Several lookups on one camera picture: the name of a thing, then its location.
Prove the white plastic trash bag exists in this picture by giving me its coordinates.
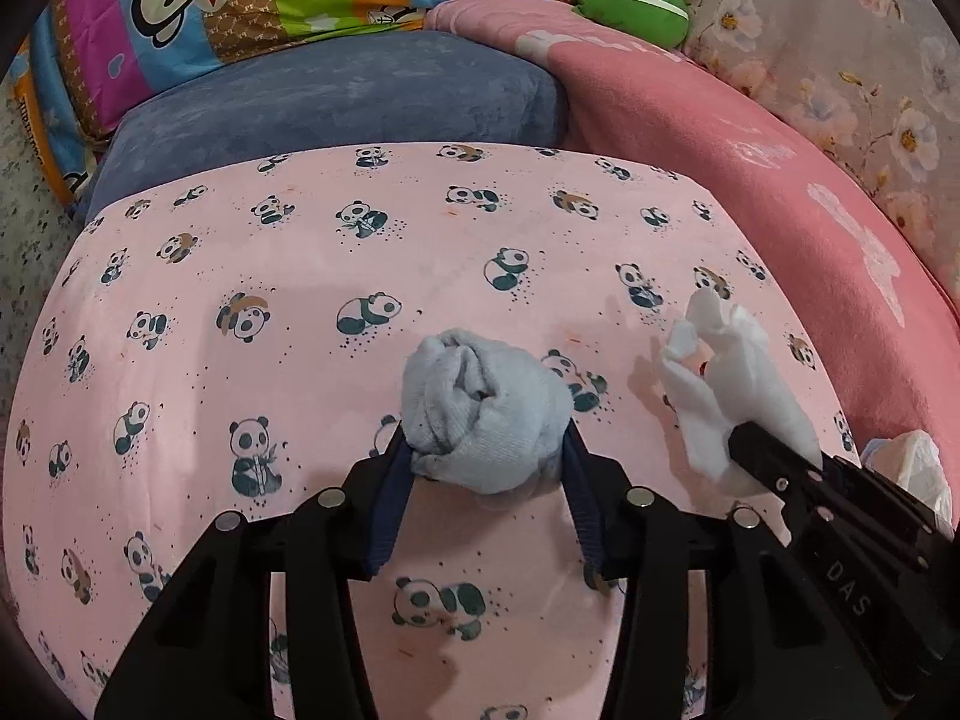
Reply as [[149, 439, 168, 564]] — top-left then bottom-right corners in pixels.
[[861, 429, 955, 532]]

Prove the grey sock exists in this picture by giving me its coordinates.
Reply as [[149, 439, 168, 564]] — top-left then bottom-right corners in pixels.
[[400, 328, 573, 496]]

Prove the pink towel blanket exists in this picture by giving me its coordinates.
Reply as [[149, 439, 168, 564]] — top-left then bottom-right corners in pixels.
[[424, 0, 960, 458]]

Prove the pink panda print sheet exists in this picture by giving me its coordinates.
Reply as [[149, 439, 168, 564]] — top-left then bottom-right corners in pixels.
[[3, 143, 856, 718]]

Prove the floral grey bedsheet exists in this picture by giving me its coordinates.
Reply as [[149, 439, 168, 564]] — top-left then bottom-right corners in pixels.
[[683, 0, 958, 291]]

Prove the blue grey plush blanket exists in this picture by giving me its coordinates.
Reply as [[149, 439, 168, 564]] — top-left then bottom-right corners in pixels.
[[78, 31, 568, 221]]

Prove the green round cushion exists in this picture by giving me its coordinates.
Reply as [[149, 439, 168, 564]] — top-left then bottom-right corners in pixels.
[[578, 0, 690, 49]]

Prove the colourful monkey cartoon quilt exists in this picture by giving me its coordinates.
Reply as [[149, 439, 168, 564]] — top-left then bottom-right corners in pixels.
[[11, 0, 573, 206]]

